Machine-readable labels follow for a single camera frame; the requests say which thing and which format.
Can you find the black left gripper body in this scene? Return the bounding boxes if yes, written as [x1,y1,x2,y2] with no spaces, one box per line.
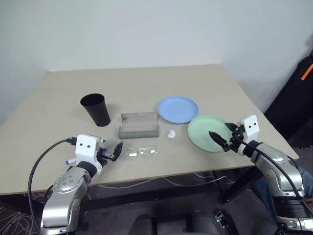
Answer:
[97,149,114,166]

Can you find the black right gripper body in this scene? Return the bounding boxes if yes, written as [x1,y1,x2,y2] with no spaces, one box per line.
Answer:
[224,124,245,152]

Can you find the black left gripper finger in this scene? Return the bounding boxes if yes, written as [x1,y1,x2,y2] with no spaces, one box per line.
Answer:
[112,141,123,162]

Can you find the clear safety glasses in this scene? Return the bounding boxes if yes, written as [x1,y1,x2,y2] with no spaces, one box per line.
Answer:
[119,145,157,162]

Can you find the green plastic plate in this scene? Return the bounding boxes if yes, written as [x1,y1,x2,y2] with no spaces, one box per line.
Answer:
[187,115,235,154]

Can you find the grey glasses case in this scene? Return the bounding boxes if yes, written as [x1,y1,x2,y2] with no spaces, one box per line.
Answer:
[118,112,160,140]

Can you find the white pen with blue cap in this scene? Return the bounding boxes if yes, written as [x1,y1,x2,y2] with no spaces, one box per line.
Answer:
[65,146,107,165]

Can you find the black plastic cup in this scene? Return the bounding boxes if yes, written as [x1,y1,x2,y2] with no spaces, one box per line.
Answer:
[80,93,112,127]

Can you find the blue plastic plate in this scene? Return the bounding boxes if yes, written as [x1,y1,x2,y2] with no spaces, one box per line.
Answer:
[156,95,200,125]

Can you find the black bag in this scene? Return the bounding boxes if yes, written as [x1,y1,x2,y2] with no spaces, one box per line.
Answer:
[264,56,313,147]

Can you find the dark rounded shape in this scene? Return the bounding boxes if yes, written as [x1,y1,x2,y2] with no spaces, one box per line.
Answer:
[128,214,158,235]

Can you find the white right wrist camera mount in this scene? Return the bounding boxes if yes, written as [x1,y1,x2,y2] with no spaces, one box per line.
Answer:
[237,114,260,155]

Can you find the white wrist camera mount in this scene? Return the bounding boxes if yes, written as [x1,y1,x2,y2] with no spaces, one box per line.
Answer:
[75,134,104,176]
[237,114,260,155]

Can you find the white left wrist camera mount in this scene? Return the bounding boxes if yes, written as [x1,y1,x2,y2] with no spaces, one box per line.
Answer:
[75,134,104,176]

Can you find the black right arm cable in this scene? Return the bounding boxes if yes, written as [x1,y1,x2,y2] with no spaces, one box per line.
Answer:
[232,132,313,216]

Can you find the thin white cable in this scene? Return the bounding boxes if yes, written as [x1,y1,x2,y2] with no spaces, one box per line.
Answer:
[97,172,237,189]

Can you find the black table frame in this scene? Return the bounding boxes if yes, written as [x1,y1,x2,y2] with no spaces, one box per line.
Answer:
[0,168,264,213]

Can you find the small metal bracket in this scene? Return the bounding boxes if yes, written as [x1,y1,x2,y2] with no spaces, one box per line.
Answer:
[214,211,229,228]

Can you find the orange strap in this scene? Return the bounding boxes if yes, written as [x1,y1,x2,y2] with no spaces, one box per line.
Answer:
[301,64,313,81]

